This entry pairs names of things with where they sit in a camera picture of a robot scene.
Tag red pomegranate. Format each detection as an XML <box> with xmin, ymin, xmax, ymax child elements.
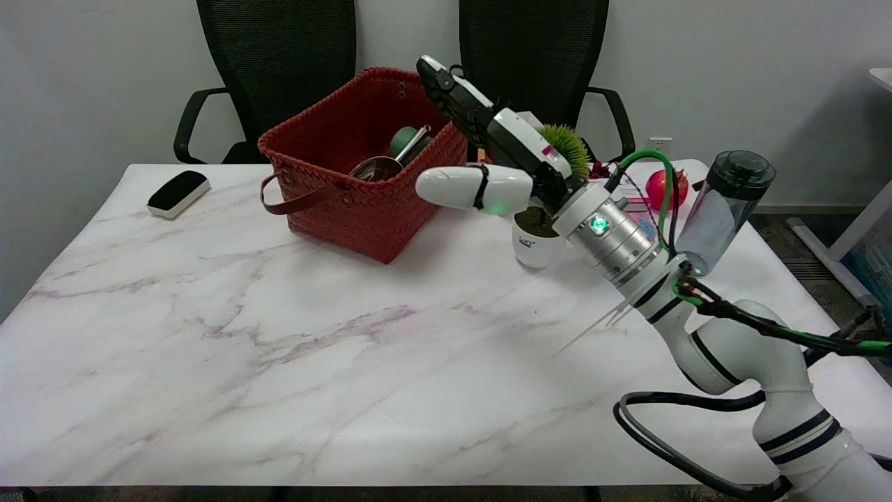
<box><xmin>645</xmin><ymin>168</ymin><xmax>691</xmax><ymax>212</ymax></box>

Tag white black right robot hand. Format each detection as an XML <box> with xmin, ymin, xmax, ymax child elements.
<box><xmin>416</xmin><ymin>55</ymin><xmax>587</xmax><ymax>216</ymax></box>

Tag black cable loop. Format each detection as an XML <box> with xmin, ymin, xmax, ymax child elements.
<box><xmin>613</xmin><ymin>390</ymin><xmax>892</xmax><ymax>501</ymax></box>

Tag clear bottle dark lid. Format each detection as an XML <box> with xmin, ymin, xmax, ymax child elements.
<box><xmin>674</xmin><ymin>149</ymin><xmax>776</xmax><ymax>277</ymax></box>

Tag white cable tie tails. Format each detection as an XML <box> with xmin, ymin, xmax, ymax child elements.
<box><xmin>554</xmin><ymin>293</ymin><xmax>636</xmax><ymax>356</ymax></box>

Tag white pink cardboard box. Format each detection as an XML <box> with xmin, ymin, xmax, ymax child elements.
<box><xmin>610</xmin><ymin>165</ymin><xmax>653</xmax><ymax>214</ymax></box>

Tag blue box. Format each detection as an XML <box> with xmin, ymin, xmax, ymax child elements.
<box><xmin>845</xmin><ymin>229</ymin><xmax>892</xmax><ymax>328</ymax></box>

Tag green ball plant white pot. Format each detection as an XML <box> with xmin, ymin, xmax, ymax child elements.
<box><xmin>512</xmin><ymin>123</ymin><xmax>592</xmax><ymax>270</ymax></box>

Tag red woven basket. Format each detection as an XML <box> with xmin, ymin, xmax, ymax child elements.
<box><xmin>258</xmin><ymin>67</ymin><xmax>469</xmax><ymax>265</ymax></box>

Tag metal ladle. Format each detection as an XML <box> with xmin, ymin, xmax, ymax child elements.
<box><xmin>348</xmin><ymin>124</ymin><xmax>433</xmax><ymax>183</ymax></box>

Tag white desk frame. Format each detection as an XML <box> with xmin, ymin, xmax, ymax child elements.
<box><xmin>786</xmin><ymin>67</ymin><xmax>892</xmax><ymax>313</ymax></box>

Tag black green wrapped cable bundle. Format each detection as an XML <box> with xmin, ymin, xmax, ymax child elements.
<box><xmin>672</xmin><ymin>275</ymin><xmax>892</xmax><ymax>358</ymax></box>

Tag black mesh office chair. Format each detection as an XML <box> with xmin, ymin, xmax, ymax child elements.
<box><xmin>173</xmin><ymin>0</ymin><xmax>357</xmax><ymax>165</ymax></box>
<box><xmin>459</xmin><ymin>0</ymin><xmax>636</xmax><ymax>165</ymax></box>

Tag black white board eraser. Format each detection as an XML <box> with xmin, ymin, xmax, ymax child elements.
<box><xmin>146</xmin><ymin>170</ymin><xmax>211</xmax><ymax>220</ymax></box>

